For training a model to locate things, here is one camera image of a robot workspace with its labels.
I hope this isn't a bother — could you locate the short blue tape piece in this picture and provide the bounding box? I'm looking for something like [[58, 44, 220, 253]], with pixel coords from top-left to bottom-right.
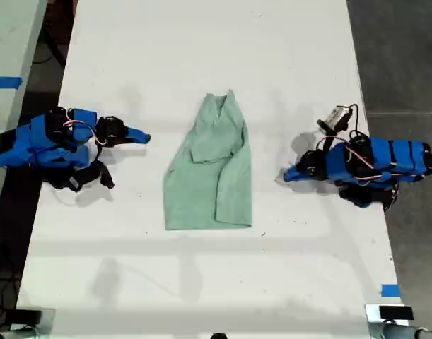
[[380, 283, 402, 298]]

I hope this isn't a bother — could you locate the black camera box with label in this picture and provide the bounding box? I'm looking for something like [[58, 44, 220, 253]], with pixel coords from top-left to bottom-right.
[[49, 159, 116, 194]]

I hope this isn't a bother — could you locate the long blue tape strip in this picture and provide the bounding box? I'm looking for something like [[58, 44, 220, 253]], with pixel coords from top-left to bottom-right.
[[0, 76, 23, 89]]

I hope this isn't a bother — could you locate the pale green T-shirt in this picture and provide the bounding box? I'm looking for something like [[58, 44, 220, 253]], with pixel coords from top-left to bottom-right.
[[162, 88, 255, 232]]

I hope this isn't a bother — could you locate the small black box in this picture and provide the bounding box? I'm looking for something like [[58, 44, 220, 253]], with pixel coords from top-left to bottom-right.
[[378, 305, 414, 321], [14, 308, 43, 324]]

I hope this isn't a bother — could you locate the grey metal pipe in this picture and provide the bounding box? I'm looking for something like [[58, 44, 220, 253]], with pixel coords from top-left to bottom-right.
[[369, 323, 432, 339]]

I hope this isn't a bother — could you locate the pale side table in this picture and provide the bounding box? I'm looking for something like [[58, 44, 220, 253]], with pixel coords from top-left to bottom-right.
[[0, 0, 49, 227]]

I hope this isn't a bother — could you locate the silver black camera box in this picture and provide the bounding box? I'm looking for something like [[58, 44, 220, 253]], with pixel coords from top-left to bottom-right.
[[316, 105, 354, 136]]

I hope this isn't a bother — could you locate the black camera cable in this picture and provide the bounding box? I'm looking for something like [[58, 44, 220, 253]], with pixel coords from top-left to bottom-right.
[[346, 102, 361, 141]]

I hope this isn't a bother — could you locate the black floor cable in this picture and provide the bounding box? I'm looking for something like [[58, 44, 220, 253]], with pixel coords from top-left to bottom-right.
[[33, 33, 66, 70]]

